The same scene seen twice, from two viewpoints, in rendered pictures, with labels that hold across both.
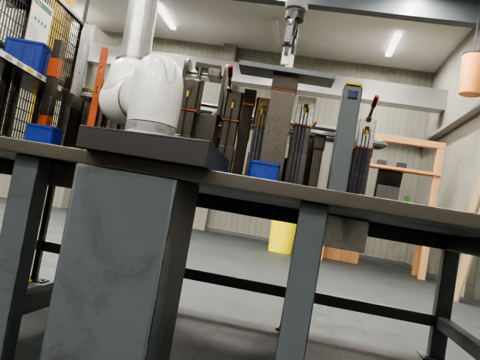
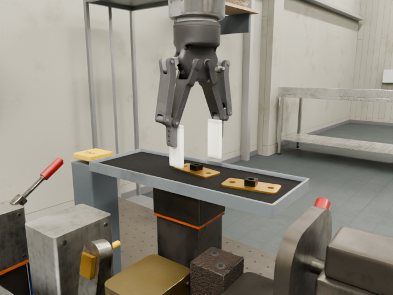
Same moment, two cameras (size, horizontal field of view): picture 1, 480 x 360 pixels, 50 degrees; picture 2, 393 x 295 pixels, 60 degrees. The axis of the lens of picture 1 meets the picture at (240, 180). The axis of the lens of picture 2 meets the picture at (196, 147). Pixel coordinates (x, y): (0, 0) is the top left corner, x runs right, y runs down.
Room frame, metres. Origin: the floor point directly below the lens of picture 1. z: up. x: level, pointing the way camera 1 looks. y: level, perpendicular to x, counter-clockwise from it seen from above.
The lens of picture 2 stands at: (2.45, 0.20, 1.33)
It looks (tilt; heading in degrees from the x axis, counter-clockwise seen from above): 12 degrees down; 212
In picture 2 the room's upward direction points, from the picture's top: straight up
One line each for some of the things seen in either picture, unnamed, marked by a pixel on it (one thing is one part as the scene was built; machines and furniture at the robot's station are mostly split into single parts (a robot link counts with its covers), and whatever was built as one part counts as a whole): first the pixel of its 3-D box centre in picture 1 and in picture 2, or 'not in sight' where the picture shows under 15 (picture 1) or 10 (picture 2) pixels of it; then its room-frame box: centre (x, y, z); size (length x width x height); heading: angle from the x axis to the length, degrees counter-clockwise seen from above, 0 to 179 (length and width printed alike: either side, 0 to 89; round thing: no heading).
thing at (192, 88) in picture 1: (183, 127); not in sight; (2.03, 0.25, 0.89); 0.09 x 0.08 x 0.38; 176
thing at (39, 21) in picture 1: (36, 31); not in sight; (2.50, 1.11, 1.30); 0.23 x 0.02 x 0.31; 176
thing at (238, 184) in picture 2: not in sight; (251, 182); (2.00, 0.01, 1.17); 0.08 x 0.04 x 0.01; 96
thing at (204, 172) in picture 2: not in sight; (196, 167); (1.97, -0.10, 1.17); 0.08 x 0.04 x 0.01; 76
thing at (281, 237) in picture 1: (282, 230); not in sight; (8.82, -0.87, 0.37); 0.47 x 0.47 x 0.75
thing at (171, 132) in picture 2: not in sight; (167, 131); (2.03, -0.12, 1.24); 0.03 x 0.01 x 0.05; 166
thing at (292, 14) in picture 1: (293, 22); (196, 52); (1.97, -0.10, 1.36); 0.08 x 0.07 x 0.09; 166
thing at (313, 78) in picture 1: (286, 74); (189, 174); (1.99, -0.11, 1.16); 0.37 x 0.14 x 0.02; 86
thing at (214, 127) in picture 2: (286, 56); (214, 139); (1.93, -0.09, 1.21); 0.03 x 0.01 x 0.07; 76
